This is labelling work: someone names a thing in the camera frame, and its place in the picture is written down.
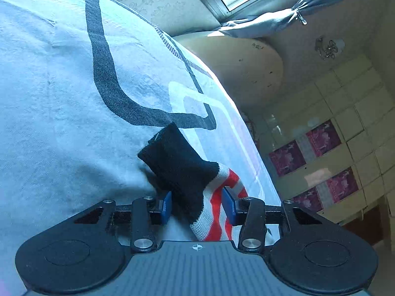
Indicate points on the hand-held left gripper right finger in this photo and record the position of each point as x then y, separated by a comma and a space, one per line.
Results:
229, 206

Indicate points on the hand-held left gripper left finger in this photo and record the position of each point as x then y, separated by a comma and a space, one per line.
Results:
166, 206

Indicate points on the black white red striped sweater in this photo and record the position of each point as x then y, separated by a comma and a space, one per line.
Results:
182, 166

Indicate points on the cream headboard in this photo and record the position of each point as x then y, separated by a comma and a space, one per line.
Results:
234, 64

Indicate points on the light blue printed blanket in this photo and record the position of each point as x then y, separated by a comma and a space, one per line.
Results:
61, 98

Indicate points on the cream wardrobe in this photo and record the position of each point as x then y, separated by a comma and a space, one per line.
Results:
364, 104

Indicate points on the grey curtain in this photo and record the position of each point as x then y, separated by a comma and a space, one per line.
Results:
265, 24

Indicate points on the ceiling lamp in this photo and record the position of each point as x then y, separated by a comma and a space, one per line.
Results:
328, 47

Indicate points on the pink wall poster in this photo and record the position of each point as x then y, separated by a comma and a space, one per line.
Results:
287, 158
342, 185
324, 137
308, 200

